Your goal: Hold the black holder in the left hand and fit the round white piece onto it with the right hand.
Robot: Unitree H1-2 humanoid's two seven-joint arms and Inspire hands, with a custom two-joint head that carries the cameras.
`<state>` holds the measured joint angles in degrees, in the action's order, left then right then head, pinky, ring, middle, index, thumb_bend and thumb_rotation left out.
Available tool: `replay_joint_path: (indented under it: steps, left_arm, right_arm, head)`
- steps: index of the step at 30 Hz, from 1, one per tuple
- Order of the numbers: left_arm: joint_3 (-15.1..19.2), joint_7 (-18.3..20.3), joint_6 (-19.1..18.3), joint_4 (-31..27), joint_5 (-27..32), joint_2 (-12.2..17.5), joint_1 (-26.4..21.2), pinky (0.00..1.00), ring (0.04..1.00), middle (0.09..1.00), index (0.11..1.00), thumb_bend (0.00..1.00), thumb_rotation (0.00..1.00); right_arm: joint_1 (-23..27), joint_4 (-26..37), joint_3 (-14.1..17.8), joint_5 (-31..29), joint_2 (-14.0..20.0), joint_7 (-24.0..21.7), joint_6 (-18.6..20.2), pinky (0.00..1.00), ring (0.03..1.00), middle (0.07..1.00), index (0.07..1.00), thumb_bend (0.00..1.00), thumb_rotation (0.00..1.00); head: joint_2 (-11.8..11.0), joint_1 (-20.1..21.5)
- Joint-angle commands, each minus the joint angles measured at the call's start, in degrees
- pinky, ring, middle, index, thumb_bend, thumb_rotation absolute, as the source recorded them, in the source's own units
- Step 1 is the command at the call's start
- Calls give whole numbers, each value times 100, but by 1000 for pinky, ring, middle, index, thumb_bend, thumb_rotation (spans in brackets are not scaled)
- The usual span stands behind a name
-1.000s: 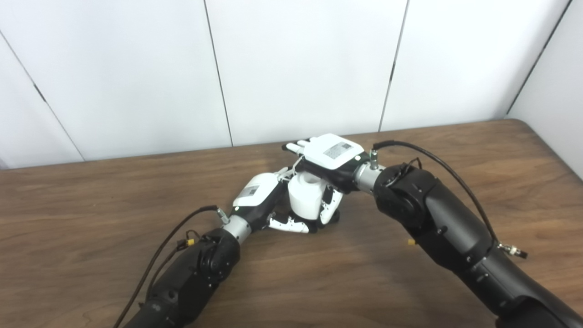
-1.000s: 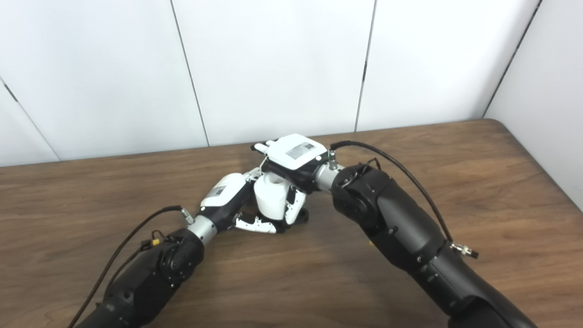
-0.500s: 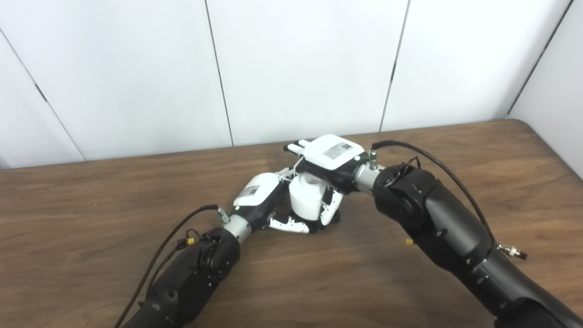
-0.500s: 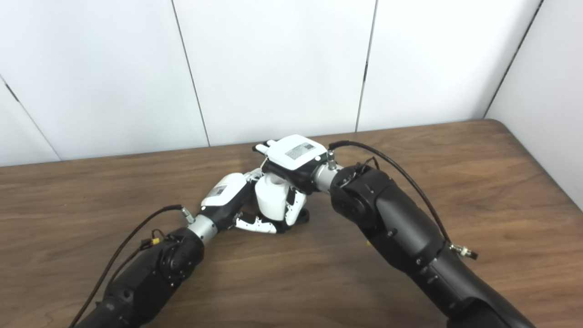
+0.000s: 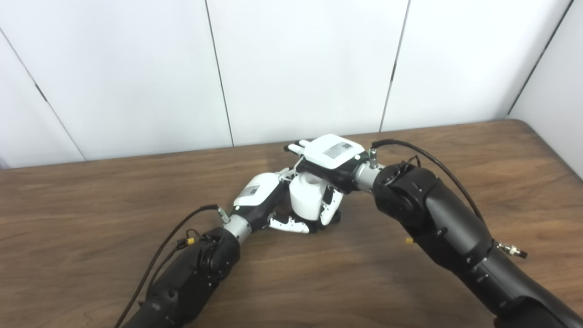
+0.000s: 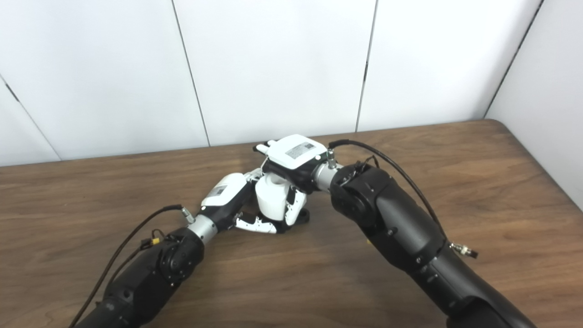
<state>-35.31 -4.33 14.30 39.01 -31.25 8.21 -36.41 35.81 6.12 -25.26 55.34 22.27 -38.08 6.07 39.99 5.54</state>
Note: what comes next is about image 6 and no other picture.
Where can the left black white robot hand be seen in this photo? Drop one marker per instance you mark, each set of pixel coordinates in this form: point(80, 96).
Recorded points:
point(225, 193)

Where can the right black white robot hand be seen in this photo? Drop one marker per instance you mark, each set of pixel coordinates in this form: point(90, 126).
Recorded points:
point(296, 155)

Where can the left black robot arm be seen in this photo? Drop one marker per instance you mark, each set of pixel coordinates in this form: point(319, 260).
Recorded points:
point(150, 273)

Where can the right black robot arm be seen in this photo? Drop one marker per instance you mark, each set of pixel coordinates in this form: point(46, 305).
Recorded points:
point(401, 228)

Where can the black flanged holder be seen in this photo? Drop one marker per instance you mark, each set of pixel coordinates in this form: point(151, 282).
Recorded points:
point(302, 217)

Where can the round white piece with holes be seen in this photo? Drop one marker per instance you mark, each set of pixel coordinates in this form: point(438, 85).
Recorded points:
point(271, 200)

